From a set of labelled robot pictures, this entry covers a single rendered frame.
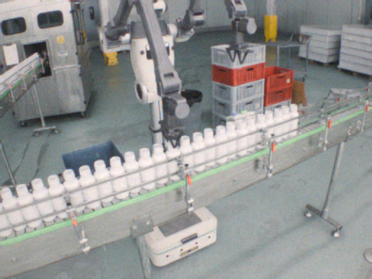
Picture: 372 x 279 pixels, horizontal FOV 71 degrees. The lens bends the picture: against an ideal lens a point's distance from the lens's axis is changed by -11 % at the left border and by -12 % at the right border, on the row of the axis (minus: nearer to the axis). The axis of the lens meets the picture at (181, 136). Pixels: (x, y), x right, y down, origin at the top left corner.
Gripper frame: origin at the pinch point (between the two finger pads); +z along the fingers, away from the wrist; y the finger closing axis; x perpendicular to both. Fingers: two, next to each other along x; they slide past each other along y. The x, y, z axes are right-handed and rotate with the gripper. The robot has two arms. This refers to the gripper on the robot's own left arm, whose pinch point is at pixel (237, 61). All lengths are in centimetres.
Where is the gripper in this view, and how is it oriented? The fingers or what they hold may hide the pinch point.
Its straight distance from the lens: 143.8
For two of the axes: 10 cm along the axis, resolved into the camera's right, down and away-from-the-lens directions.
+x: -8.8, 2.5, -4.1
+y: -4.8, -3.7, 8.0
